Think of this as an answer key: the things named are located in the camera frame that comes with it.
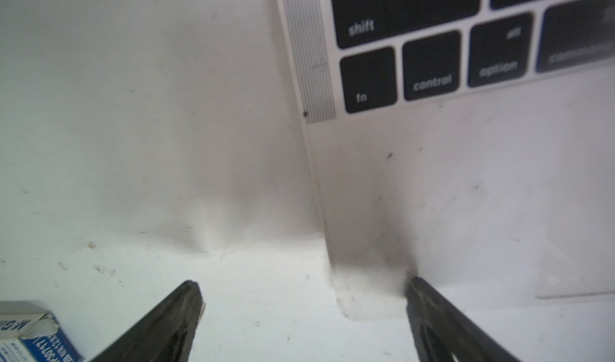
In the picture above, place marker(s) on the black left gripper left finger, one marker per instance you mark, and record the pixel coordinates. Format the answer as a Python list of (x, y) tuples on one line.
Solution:
[(166, 333)]

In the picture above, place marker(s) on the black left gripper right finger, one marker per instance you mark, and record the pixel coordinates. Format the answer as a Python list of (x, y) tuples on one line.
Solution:
[(441, 332)]

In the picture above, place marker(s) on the silver laptop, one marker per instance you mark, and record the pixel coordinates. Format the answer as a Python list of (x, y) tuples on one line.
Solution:
[(467, 142)]

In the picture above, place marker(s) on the blue white small box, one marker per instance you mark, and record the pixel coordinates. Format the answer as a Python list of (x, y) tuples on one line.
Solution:
[(30, 333)]

